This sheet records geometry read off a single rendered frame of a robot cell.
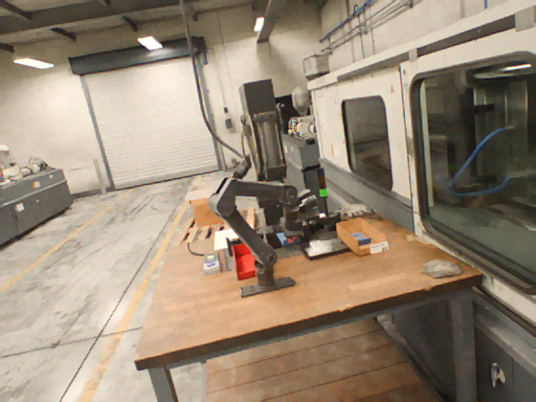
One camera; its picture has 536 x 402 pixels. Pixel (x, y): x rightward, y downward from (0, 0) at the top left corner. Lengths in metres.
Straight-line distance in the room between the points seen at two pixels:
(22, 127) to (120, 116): 2.63
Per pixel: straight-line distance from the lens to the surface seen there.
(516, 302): 1.34
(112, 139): 11.32
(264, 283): 1.36
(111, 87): 11.28
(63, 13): 9.50
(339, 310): 1.22
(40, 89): 11.99
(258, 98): 1.71
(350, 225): 1.76
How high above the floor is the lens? 1.53
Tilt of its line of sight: 14 degrees down
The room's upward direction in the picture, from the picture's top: 10 degrees counter-clockwise
